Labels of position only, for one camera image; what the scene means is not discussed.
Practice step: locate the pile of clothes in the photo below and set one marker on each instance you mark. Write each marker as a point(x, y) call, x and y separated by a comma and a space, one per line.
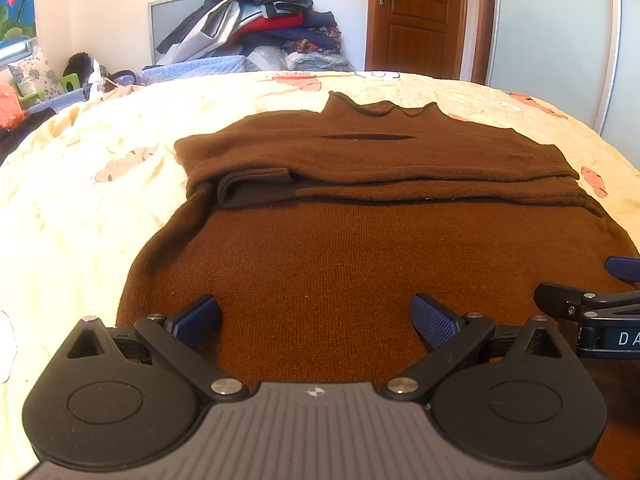
point(265, 15)

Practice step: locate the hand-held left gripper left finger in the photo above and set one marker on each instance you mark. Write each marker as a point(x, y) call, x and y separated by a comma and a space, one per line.
point(197, 321)

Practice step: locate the frosted sliding wardrobe door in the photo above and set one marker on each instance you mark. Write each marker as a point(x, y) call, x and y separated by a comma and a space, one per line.
point(545, 45)

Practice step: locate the brown wooden door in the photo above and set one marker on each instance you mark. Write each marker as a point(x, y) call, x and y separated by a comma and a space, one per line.
point(415, 25)

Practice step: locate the green plastic stool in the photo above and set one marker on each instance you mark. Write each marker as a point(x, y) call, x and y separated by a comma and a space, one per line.
point(70, 81)

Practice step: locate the lotus print window blind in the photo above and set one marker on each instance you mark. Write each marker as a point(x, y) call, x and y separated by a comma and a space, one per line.
point(15, 0)

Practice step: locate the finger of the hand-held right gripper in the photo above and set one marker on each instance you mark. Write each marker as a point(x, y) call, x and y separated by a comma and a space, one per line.
point(555, 300)
point(625, 269)

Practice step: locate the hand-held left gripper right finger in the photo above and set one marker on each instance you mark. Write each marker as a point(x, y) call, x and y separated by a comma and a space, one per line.
point(431, 321)

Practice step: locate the window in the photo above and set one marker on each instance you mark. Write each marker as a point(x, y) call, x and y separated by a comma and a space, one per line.
point(15, 50)

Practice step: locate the white crumpled cloth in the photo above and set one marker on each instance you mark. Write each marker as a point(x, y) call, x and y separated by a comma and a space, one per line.
point(100, 77)

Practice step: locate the blue quilted blanket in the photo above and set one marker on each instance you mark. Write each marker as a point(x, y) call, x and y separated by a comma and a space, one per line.
point(200, 66)

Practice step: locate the dark cloth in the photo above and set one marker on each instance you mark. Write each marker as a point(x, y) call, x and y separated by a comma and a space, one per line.
point(22, 130)

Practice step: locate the orange cloth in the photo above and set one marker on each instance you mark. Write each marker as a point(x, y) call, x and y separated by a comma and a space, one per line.
point(10, 107)

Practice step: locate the brown knit sweater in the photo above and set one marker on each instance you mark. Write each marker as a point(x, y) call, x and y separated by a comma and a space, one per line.
point(325, 260)

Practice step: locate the grey floral pillow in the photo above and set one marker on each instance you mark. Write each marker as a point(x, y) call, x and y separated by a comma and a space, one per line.
point(37, 72)

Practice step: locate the grey framed panel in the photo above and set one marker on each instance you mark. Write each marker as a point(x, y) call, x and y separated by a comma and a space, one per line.
point(167, 25)

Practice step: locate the yellow floral quilt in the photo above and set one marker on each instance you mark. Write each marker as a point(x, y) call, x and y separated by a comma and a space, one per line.
point(75, 210)

